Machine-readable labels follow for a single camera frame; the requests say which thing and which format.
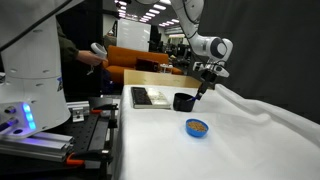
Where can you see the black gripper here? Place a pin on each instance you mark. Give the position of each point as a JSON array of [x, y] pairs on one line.
[[209, 76]]

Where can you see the black cup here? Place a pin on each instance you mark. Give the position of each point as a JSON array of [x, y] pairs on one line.
[[182, 105]]

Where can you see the olive sleeved forearm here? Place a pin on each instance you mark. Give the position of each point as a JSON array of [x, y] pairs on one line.
[[68, 50]]

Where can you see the person's hand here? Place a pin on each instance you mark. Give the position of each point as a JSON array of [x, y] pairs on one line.
[[88, 57]]

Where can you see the blue bowl of cereal rings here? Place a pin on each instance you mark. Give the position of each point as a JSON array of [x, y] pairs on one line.
[[196, 128]]

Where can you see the small glass side table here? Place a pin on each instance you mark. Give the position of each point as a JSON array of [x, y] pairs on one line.
[[166, 67]]

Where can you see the wooden table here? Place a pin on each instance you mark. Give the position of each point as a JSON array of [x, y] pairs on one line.
[[156, 79]]

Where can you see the discrete mathematics book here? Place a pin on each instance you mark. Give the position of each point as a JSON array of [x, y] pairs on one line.
[[146, 98]]

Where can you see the dark red cushion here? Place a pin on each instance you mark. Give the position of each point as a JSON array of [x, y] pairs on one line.
[[146, 64]]

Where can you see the black curtain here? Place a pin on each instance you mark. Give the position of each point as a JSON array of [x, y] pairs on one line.
[[266, 50]]

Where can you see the white tablecloth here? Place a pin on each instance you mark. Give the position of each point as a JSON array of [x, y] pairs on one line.
[[160, 153]]

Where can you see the orange sofa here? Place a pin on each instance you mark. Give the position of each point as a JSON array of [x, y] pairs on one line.
[[126, 56]]

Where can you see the white board panel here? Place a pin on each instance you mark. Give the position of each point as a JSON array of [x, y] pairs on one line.
[[133, 35]]

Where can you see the ceiling light panel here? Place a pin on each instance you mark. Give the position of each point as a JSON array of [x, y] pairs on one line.
[[159, 7], [166, 2]]

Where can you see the black orange bar clamp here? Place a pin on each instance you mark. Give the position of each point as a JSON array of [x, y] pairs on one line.
[[86, 156], [108, 107]]

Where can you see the black perforated breadboard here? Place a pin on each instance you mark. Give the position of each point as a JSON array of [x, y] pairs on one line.
[[86, 133]]

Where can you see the aluminium bracket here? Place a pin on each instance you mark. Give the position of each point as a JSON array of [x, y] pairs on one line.
[[78, 111]]

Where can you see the aluminium extrusion rail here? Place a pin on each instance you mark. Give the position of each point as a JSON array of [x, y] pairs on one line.
[[36, 146]]

